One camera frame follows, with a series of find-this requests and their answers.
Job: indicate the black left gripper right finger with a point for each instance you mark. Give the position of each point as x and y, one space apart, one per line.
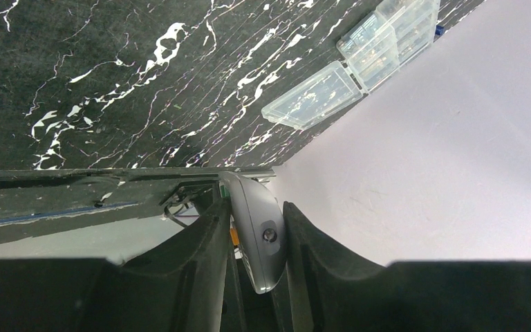
332 288

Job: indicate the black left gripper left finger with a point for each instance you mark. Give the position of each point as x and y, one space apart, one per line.
176 286

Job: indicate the white remote control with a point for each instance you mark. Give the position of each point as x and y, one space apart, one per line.
261 230

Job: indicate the clear plastic screw organizer box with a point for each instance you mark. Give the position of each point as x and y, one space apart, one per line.
374 50

